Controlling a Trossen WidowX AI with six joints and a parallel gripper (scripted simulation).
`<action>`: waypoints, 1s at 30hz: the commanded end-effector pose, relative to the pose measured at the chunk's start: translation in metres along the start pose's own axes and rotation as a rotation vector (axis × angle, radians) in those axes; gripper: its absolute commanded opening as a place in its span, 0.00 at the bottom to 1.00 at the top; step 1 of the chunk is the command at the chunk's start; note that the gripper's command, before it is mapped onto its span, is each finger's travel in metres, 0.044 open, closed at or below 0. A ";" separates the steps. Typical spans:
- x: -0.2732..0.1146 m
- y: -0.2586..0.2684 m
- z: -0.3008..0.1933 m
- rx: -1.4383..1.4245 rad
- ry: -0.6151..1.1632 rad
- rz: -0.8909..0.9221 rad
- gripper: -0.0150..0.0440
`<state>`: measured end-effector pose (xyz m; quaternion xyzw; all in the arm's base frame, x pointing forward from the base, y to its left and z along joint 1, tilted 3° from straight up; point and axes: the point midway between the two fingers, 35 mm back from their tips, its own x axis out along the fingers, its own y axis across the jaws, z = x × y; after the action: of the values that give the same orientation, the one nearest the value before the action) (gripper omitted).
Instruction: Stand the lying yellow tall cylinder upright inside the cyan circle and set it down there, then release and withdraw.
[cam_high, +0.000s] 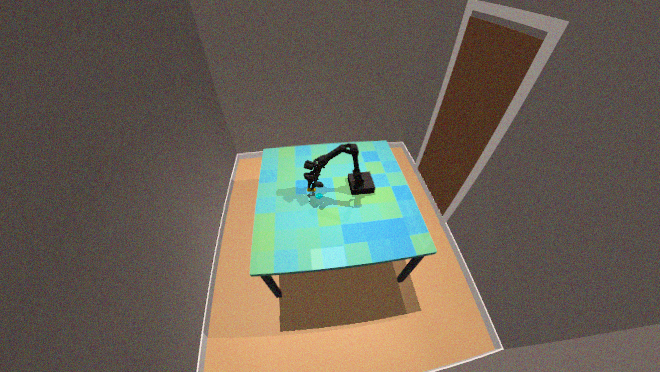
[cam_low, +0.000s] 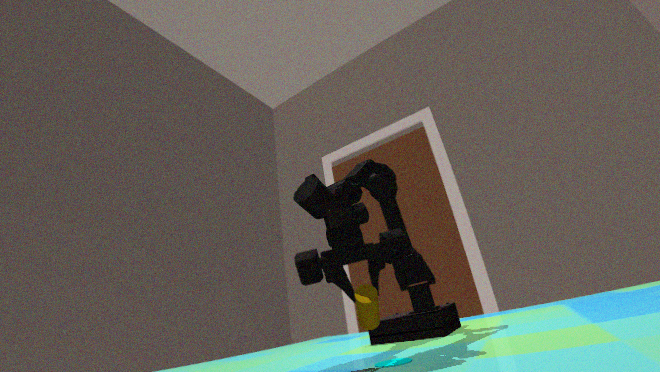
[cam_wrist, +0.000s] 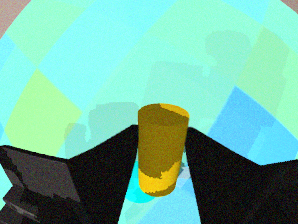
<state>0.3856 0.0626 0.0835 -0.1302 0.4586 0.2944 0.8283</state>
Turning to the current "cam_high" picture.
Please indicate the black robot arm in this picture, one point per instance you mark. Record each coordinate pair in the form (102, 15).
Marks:
(324, 159)

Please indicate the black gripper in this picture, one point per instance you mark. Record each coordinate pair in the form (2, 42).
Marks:
(316, 183)

